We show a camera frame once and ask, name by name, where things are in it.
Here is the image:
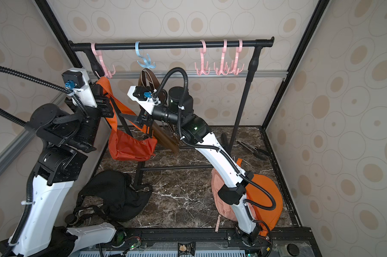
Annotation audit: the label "leftmost pink hook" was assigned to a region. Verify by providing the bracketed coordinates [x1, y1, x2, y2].
[91, 43, 116, 79]

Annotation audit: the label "small snack packet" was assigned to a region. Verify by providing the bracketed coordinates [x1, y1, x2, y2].
[177, 242, 196, 257]

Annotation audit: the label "rightmost pink hook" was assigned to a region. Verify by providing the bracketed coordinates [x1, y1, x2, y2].
[228, 39, 244, 76]

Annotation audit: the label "black tongs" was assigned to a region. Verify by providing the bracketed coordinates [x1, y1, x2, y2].
[236, 140, 270, 161]

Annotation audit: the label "brown leather bag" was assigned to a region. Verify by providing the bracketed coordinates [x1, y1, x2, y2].
[138, 69, 179, 154]

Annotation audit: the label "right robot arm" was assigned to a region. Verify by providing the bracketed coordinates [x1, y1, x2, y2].
[122, 67, 277, 246]

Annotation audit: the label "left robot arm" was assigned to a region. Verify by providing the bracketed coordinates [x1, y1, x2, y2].
[0, 66, 126, 257]

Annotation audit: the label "black base frame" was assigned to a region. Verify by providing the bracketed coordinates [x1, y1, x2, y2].
[44, 226, 323, 257]

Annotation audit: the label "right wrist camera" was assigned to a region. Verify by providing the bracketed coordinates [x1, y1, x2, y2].
[127, 86, 161, 115]

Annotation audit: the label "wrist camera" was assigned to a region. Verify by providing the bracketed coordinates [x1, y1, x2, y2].
[62, 67, 97, 108]
[127, 86, 161, 115]

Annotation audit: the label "black clothes rack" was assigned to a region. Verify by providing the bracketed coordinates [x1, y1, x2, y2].
[69, 36, 275, 187]

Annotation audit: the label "black round cap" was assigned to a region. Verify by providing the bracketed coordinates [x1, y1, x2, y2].
[285, 243, 300, 257]

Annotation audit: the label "middle pink hook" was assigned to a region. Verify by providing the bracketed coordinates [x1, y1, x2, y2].
[195, 40, 210, 76]

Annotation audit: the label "aluminium rail left wall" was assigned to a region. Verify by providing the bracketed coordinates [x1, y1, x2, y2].
[0, 93, 69, 190]

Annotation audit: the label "pink bag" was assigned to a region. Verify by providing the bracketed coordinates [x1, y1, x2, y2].
[211, 168, 239, 233]

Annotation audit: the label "light blue hook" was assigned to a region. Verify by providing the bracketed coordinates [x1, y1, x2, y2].
[135, 41, 156, 69]

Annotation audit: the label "red-orange waist bag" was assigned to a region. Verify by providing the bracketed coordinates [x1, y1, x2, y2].
[97, 77, 158, 162]

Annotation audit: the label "pink hook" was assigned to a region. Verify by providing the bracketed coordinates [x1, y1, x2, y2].
[214, 40, 230, 76]
[91, 43, 116, 79]
[195, 40, 210, 76]
[228, 39, 244, 76]

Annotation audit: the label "bright orange bag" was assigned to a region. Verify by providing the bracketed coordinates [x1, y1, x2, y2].
[231, 161, 283, 241]

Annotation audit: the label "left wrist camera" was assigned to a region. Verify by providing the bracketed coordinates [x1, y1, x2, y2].
[62, 67, 97, 108]

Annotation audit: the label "black bag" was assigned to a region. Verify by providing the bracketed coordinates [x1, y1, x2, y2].
[64, 170, 153, 229]

